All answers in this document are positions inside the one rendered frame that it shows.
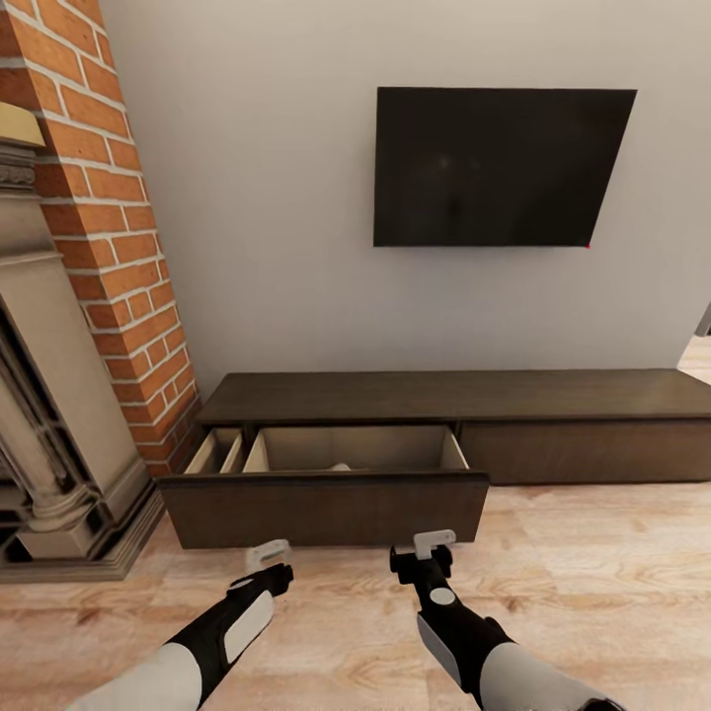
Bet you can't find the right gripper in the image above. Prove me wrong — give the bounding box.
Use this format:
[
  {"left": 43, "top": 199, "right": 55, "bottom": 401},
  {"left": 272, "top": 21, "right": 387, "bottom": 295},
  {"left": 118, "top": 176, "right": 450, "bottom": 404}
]
[{"left": 390, "top": 545, "right": 451, "bottom": 587}]

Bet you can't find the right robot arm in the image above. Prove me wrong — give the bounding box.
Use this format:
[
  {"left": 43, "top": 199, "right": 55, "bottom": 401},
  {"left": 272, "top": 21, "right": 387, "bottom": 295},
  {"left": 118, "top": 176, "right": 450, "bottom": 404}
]
[{"left": 390, "top": 529, "right": 629, "bottom": 711}]

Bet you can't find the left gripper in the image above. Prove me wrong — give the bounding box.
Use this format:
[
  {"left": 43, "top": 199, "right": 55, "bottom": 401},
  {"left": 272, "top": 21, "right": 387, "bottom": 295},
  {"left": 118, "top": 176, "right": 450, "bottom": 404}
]
[{"left": 229, "top": 563, "right": 294, "bottom": 597}]

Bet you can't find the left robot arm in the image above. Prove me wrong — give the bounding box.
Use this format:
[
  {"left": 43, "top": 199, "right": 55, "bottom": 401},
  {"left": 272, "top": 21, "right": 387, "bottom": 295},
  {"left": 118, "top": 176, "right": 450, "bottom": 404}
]
[{"left": 58, "top": 540, "right": 294, "bottom": 711}]

